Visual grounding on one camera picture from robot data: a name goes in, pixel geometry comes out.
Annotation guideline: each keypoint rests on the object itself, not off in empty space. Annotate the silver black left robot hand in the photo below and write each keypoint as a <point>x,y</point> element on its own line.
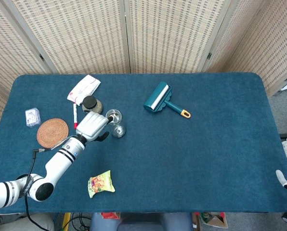
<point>91,125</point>

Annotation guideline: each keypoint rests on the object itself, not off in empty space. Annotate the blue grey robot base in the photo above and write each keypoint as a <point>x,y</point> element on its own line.
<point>141,222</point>

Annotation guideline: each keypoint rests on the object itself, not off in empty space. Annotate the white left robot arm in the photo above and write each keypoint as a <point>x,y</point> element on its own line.
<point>59,161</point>

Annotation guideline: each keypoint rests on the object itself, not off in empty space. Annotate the tall clear glass jar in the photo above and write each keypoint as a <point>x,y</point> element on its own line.
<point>118,130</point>

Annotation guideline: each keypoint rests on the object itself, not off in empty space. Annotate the white marker with red cap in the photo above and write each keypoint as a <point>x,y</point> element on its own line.
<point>74,115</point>

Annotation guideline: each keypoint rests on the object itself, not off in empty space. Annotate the glass jar with black lid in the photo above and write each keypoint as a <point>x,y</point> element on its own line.
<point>90,103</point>

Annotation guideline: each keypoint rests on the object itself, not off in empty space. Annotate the white pink tissue packet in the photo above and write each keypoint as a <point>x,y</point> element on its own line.
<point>84,87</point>

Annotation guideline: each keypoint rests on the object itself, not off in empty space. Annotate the round woven rattan coaster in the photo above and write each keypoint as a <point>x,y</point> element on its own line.
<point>52,132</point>

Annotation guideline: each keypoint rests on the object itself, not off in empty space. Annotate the small clear plastic box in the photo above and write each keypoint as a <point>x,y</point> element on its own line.
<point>32,117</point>

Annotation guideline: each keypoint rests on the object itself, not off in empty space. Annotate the yellow green snack bag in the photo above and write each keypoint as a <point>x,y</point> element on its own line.
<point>100,184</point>

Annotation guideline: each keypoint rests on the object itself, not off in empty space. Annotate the teal lint roller yellow tip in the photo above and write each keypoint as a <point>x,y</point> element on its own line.
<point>156,98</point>

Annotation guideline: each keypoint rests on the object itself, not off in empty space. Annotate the dark metal screen hinge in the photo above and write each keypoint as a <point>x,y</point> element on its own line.
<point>41,57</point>
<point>209,56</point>

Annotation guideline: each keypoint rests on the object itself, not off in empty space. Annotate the red packet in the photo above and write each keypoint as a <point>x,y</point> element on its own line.
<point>109,215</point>

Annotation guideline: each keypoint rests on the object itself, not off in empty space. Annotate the blue table cloth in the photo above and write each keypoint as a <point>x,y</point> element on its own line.
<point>182,149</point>

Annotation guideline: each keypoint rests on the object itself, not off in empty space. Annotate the woven folding screen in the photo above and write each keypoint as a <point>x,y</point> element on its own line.
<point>170,36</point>

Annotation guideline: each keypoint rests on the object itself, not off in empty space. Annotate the open cardboard box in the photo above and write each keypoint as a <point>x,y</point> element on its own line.
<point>214,220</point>

